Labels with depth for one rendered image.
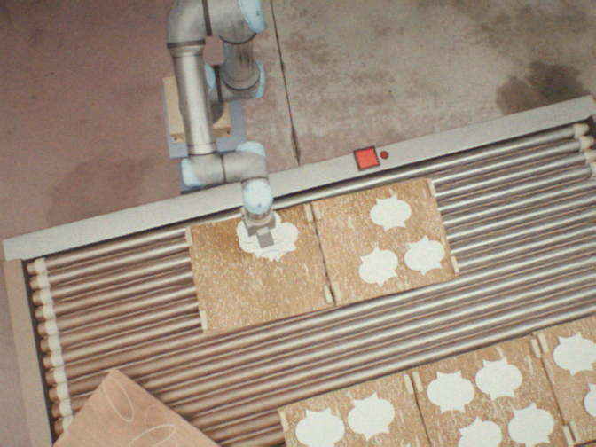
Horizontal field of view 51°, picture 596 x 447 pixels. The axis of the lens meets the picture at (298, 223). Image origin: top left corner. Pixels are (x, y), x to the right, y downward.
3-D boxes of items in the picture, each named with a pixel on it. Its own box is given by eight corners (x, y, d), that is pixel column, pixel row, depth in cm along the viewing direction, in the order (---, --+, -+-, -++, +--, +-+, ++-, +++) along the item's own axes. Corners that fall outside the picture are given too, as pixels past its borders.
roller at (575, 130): (31, 262, 201) (25, 260, 196) (579, 125, 224) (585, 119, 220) (33, 278, 199) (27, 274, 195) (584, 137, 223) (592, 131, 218)
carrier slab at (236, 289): (184, 228, 202) (184, 227, 200) (308, 204, 206) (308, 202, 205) (204, 335, 193) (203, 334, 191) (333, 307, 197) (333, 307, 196)
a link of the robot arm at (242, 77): (215, 74, 202) (198, -24, 148) (261, 69, 203) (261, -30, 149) (219, 109, 199) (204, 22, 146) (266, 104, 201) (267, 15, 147)
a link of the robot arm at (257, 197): (270, 175, 158) (275, 206, 156) (270, 188, 169) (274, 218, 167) (239, 178, 158) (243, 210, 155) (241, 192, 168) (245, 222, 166)
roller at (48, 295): (35, 293, 198) (30, 290, 194) (590, 150, 222) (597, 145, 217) (38, 308, 197) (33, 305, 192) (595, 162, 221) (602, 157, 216)
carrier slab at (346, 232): (309, 203, 206) (310, 201, 205) (427, 178, 211) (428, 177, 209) (335, 306, 197) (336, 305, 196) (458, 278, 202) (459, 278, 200)
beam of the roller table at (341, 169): (9, 243, 204) (1, 239, 198) (583, 101, 229) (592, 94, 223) (12, 268, 202) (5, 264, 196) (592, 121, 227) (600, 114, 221)
